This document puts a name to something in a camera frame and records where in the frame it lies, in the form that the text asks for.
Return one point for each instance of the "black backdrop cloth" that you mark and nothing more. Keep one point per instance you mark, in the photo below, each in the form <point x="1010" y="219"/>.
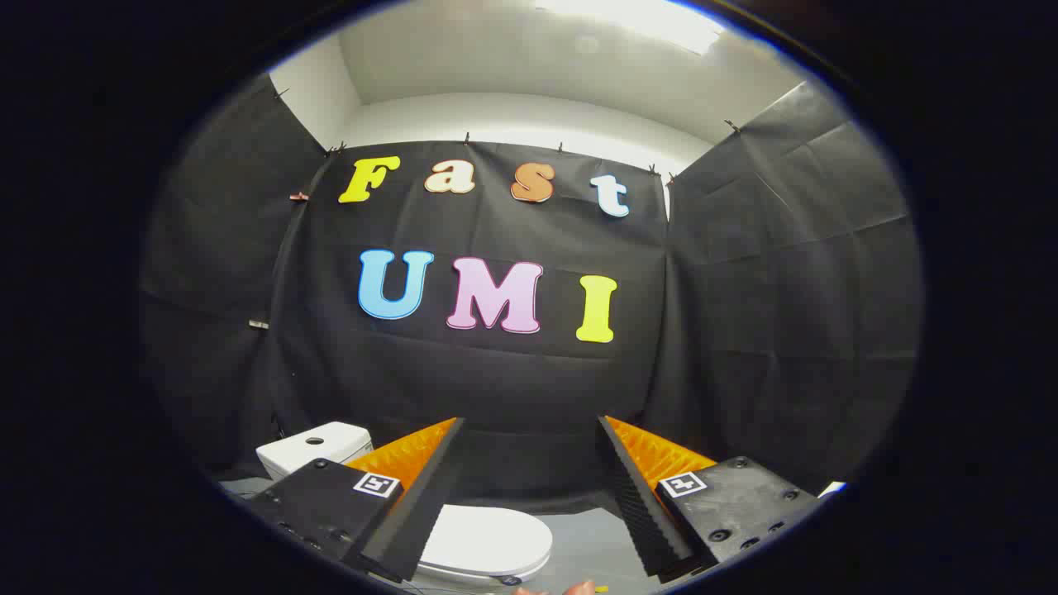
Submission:
<point x="496" y="372"/>

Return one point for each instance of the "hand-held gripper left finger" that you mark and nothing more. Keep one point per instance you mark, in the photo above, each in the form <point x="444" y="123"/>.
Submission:
<point x="430" y="504"/>

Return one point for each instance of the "white toilet tank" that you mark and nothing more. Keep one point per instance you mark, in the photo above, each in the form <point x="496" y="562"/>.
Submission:
<point x="331" y="446"/>

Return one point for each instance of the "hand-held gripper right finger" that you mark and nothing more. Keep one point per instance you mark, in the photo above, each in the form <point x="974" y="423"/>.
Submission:
<point x="636" y="504"/>

